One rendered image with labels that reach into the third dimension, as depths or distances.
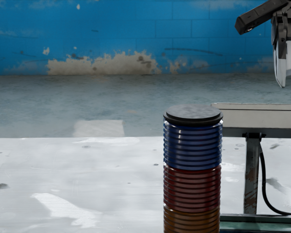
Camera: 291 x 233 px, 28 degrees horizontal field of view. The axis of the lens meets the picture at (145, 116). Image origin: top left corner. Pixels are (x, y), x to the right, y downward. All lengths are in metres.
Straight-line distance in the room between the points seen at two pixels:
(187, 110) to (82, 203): 0.82
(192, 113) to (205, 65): 5.91
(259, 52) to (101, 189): 5.22
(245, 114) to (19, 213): 0.56
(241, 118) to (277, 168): 0.50
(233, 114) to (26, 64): 5.53
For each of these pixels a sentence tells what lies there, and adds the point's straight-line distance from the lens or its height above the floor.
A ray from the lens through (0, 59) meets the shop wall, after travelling 6.61.
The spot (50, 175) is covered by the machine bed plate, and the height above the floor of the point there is 0.80.
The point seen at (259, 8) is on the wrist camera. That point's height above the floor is 1.25.
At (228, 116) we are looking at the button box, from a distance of 1.12.
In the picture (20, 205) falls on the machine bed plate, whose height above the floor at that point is 0.80.
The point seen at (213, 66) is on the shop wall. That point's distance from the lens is 6.49.
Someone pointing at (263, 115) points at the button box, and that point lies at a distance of 1.13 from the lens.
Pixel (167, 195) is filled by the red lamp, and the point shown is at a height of 1.13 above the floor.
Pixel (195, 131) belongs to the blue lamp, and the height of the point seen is 1.21.
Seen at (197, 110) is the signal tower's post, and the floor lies 1.22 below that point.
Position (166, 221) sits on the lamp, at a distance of 0.61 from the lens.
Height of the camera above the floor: 1.38
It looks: 16 degrees down
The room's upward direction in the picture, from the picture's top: straight up
